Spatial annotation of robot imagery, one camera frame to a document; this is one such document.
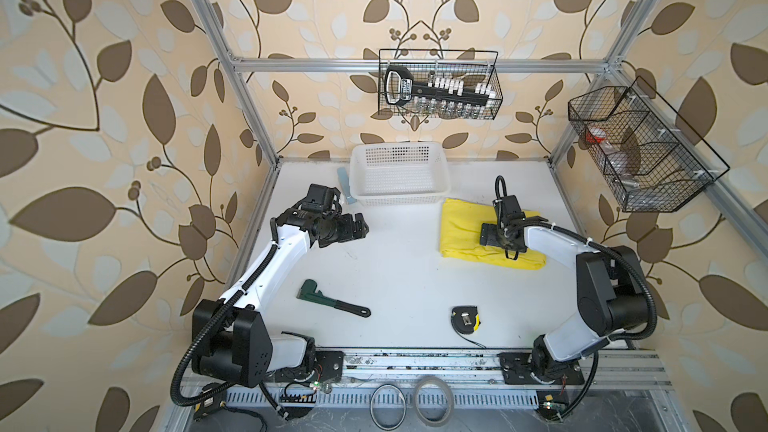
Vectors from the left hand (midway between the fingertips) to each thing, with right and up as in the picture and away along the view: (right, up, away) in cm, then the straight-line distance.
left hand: (356, 228), depth 82 cm
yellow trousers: (+32, 0, +14) cm, 35 cm away
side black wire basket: (+74, +19, -8) cm, 77 cm away
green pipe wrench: (-14, -19, +4) cm, 24 cm away
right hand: (+44, -6, +12) cm, 46 cm away
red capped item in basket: (+66, +26, -2) cm, 71 cm away
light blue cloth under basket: (-6, +13, +19) cm, 24 cm away
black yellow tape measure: (+30, -24, -3) cm, 38 cm away
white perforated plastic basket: (+13, +17, +33) cm, 39 cm away
